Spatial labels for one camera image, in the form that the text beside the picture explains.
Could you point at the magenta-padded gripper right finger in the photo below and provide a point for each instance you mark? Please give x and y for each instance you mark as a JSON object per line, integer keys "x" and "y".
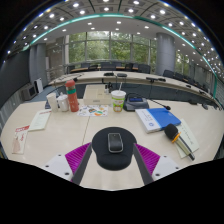
{"x": 148, "y": 160}

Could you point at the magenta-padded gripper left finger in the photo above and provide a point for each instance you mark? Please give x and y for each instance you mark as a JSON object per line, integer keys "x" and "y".
{"x": 77, "y": 158}

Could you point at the black computer mouse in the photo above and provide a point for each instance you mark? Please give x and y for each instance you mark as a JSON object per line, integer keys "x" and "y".
{"x": 115, "y": 142}

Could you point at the black mouse pad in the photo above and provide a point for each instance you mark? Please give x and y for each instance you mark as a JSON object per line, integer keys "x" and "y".
{"x": 113, "y": 160}

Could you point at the black handheld microphone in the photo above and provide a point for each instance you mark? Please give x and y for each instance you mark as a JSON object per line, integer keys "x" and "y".
{"x": 171, "y": 131}

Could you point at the blue and white book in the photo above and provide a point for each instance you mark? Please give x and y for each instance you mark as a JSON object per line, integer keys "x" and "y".
{"x": 159, "y": 119}

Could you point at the colourful printed leaflet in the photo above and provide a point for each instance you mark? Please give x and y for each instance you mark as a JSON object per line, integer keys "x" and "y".
{"x": 93, "y": 110}

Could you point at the white booklet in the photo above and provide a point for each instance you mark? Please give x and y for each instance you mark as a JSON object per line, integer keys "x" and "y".
{"x": 40, "y": 120}

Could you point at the black gooseneck microphone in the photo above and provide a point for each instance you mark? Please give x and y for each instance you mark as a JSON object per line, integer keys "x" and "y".
{"x": 167, "y": 107}

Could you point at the white lidded cup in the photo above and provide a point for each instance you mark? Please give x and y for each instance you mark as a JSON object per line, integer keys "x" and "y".
{"x": 63, "y": 103}

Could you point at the grey conference desk unit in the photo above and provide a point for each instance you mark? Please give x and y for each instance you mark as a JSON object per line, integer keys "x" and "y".
{"x": 135, "y": 103}

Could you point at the red and white brochure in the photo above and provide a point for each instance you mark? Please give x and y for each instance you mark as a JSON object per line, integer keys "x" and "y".
{"x": 20, "y": 140}

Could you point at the red drink bottle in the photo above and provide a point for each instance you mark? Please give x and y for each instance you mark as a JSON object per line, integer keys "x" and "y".
{"x": 72, "y": 97}

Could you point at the paper cup with green print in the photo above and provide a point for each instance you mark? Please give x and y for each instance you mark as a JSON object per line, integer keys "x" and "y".
{"x": 118, "y": 101}

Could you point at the white cardboard box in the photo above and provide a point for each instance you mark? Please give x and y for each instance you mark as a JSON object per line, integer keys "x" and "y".
{"x": 96, "y": 95}

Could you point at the black office chairs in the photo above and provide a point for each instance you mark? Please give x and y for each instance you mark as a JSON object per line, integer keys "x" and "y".
{"x": 144, "y": 68}

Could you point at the ceiling lights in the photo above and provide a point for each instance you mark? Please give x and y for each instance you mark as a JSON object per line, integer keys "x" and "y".
{"x": 75, "y": 5}

